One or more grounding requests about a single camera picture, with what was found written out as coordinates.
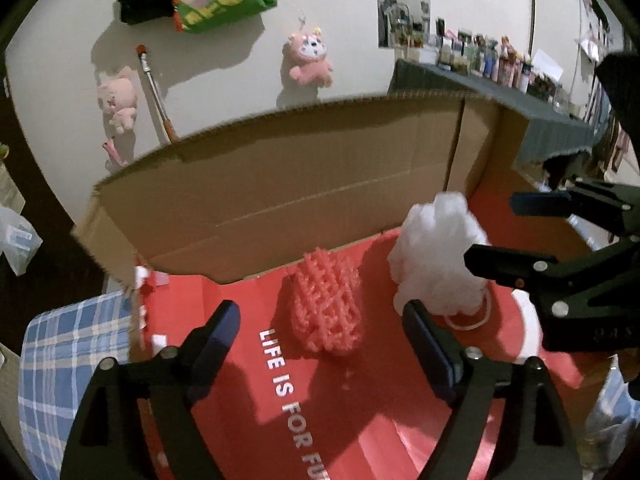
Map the dark green clothed table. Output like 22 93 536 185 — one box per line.
388 60 597 166

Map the blue plaid tablecloth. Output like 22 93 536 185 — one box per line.
17 292 132 479

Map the white mesh bath pouf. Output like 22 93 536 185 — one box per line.
387 192 488 318

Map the clear plastic bag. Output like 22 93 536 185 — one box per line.
0 206 42 276

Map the red foam net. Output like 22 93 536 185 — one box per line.
290 248 364 356

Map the brown cardboard box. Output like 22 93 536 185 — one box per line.
71 90 597 291

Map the pink bear plush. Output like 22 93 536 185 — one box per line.
286 28 333 88

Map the pale pink plush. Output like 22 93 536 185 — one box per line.
98 66 138 134

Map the orange handled stick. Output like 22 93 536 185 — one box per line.
136 44 179 143

